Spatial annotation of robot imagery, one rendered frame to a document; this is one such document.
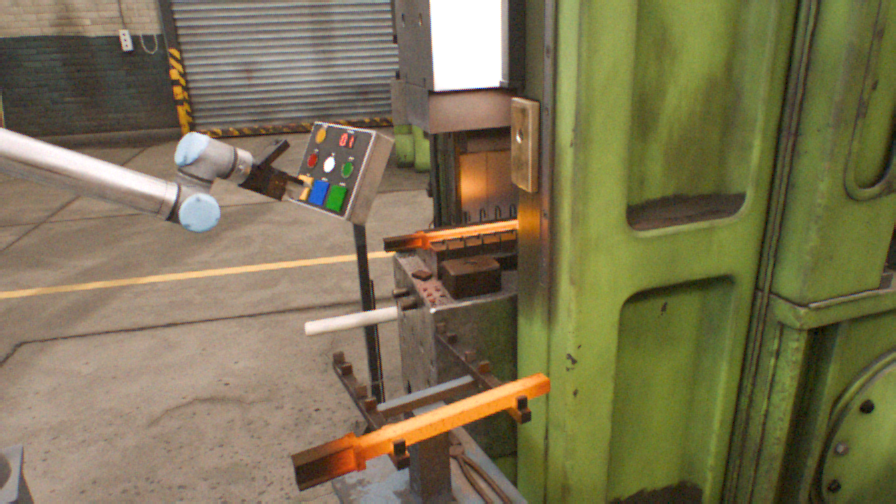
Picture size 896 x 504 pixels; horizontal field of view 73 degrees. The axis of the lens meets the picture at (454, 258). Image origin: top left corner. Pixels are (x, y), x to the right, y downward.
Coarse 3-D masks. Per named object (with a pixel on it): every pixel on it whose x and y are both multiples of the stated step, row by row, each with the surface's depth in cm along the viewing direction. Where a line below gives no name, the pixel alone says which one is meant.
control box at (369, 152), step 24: (312, 144) 200; (336, 144) 191; (360, 144) 183; (384, 144) 183; (312, 168) 197; (336, 168) 188; (360, 168) 180; (384, 168) 185; (360, 192) 181; (336, 216) 183; (360, 216) 183
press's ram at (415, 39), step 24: (408, 0) 133; (432, 0) 119; (456, 0) 121; (480, 0) 122; (408, 24) 136; (432, 24) 121; (456, 24) 122; (480, 24) 124; (408, 48) 139; (432, 48) 122; (456, 48) 124; (480, 48) 125; (408, 72) 143; (432, 72) 124; (456, 72) 126; (480, 72) 127
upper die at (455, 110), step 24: (408, 96) 146; (432, 96) 131; (456, 96) 132; (480, 96) 134; (504, 96) 136; (408, 120) 150; (432, 120) 132; (456, 120) 134; (480, 120) 136; (504, 120) 138
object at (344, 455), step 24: (528, 384) 98; (456, 408) 93; (480, 408) 94; (504, 408) 96; (384, 432) 88; (408, 432) 88; (432, 432) 90; (312, 456) 82; (336, 456) 84; (360, 456) 84; (312, 480) 83
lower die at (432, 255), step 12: (516, 216) 170; (432, 228) 163; (444, 228) 163; (456, 228) 159; (516, 228) 154; (432, 240) 148; (456, 240) 150; (468, 240) 150; (480, 240) 149; (492, 240) 149; (504, 240) 149; (420, 252) 159; (432, 252) 147; (444, 252) 144; (456, 252) 146; (468, 252) 147; (480, 252) 148; (492, 252) 149; (432, 264) 149; (504, 264) 151; (516, 264) 152
